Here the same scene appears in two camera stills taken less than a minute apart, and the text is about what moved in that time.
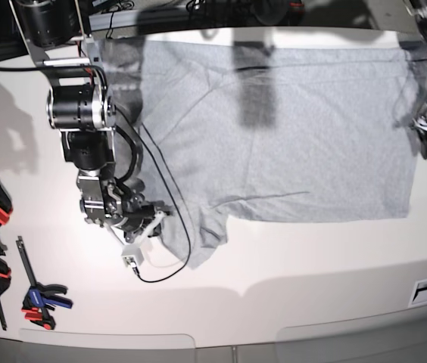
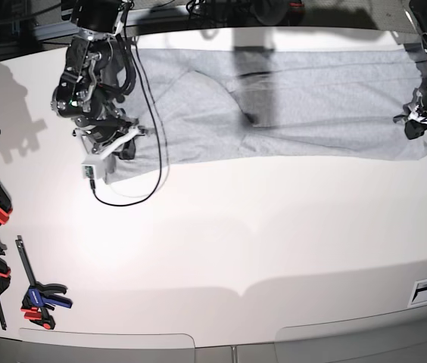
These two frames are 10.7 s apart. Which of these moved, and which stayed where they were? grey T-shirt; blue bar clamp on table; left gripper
Moved: left gripper; grey T-shirt
Stayed: blue bar clamp on table
